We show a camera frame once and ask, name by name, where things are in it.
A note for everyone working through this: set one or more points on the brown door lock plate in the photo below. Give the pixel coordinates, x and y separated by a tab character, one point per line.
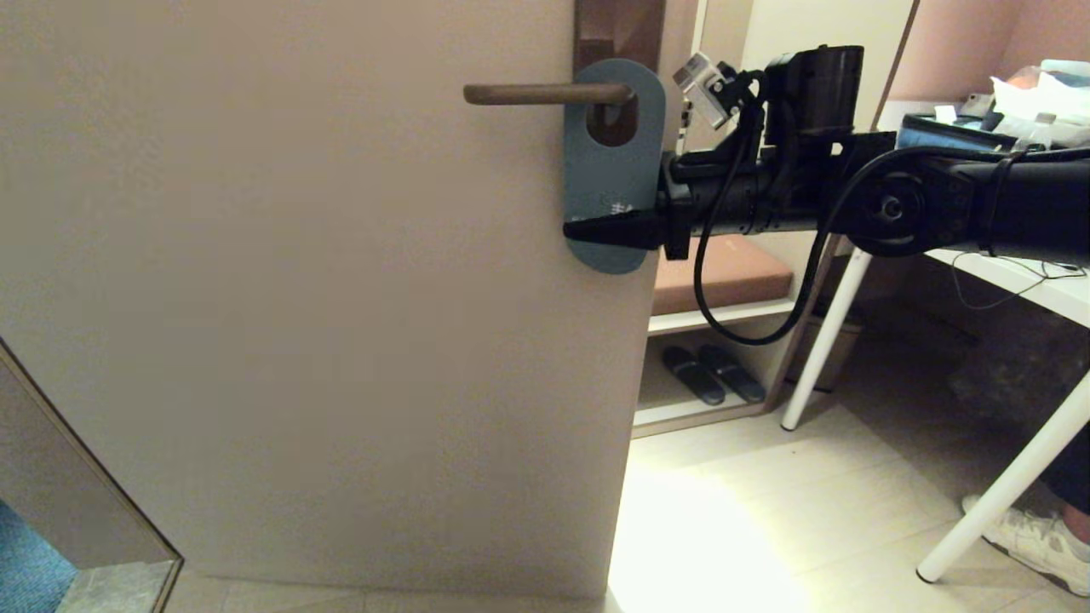
617	25

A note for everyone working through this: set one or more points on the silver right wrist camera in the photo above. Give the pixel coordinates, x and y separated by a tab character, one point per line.
702	89

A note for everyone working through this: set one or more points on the person leg in dark trousers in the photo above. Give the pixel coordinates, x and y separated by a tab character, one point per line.
1073	494

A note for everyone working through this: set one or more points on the blue do-not-disturb door sign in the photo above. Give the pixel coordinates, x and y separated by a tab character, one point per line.
609	170

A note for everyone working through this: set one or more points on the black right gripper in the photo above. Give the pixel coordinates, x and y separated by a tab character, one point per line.
724	200

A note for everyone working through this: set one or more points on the dark blue tray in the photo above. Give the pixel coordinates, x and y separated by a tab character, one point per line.
937	134

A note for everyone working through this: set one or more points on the dark slipper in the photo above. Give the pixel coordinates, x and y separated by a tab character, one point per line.
691	375
732	373

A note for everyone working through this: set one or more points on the white plastic bag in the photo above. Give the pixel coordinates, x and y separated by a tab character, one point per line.
1039	94

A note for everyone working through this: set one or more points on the brown bench cushion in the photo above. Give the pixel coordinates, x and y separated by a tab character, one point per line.
741	277

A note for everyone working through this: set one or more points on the beige room door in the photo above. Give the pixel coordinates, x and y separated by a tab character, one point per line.
298	340

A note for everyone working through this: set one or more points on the clear plastic water bottle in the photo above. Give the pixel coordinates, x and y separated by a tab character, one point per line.
1035	136

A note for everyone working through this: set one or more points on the small white card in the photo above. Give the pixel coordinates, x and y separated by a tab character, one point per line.
943	115

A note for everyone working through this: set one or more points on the white sneaker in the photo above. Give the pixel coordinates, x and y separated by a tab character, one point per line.
1030	541

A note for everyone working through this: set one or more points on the cream wardrobe bench unit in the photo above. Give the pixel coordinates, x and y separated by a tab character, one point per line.
800	25

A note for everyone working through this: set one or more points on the brown waste bin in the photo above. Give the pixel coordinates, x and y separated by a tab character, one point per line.
839	349

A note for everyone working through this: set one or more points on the white table with round legs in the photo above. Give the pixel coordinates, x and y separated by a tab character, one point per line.
1047	289

